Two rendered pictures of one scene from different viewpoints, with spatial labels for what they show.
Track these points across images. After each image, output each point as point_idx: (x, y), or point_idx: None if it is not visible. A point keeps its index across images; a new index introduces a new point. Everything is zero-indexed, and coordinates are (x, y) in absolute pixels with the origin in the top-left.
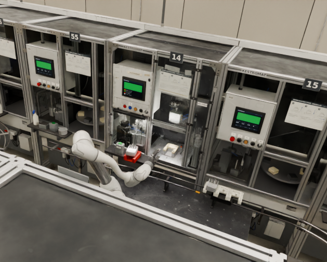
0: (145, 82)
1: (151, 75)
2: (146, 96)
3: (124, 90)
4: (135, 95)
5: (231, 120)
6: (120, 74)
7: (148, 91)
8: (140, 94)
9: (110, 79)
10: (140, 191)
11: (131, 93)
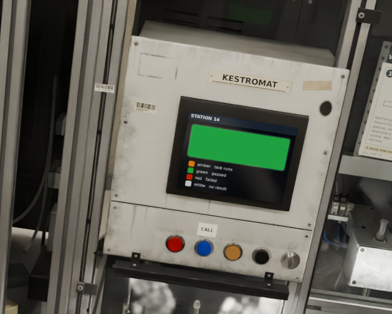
0: (306, 123)
1: (338, 83)
2: (298, 189)
3: (189, 166)
4: (250, 186)
5: None
6: (167, 90)
7: (313, 164)
8: (273, 182)
9: (104, 119)
10: None
11: (225, 178)
